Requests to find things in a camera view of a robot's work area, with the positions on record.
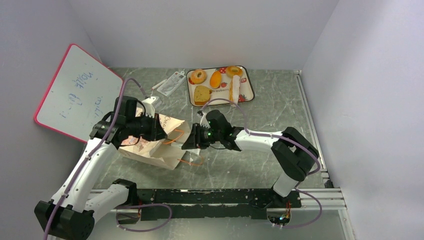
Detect beige paper bag orange handles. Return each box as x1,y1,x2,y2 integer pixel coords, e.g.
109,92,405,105
118,114,205,170

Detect small plastic packet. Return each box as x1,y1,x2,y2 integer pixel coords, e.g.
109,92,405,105
156,70,186,97

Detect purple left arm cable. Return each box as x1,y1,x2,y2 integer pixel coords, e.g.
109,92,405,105
43,78,173,240

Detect fake bread slice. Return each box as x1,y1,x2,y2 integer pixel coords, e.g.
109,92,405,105
193,85,213,106

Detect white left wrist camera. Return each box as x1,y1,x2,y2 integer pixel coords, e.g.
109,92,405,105
141,96,162,117

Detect fake long baguette bread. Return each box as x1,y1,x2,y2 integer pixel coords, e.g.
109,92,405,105
229,75,241,104

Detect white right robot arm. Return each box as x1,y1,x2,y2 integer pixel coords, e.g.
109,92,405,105
181,110,321,207

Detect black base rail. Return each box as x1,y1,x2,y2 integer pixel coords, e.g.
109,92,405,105
137,188,302,221

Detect metal kitchen tongs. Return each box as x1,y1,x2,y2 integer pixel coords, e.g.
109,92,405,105
186,149,201,156

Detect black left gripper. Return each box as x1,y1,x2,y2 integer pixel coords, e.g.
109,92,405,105
126,111,168,141

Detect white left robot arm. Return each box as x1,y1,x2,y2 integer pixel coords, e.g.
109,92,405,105
34,96,168,240

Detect pink framed whiteboard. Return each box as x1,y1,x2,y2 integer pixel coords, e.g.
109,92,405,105
33,44,123,143

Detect fake orange donut bread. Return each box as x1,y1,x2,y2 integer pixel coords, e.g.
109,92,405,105
189,69,207,85

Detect white marker pen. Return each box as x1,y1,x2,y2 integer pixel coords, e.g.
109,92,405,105
151,79,167,91

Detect strawberry print tray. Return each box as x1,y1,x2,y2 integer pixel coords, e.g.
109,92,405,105
185,65,256,108

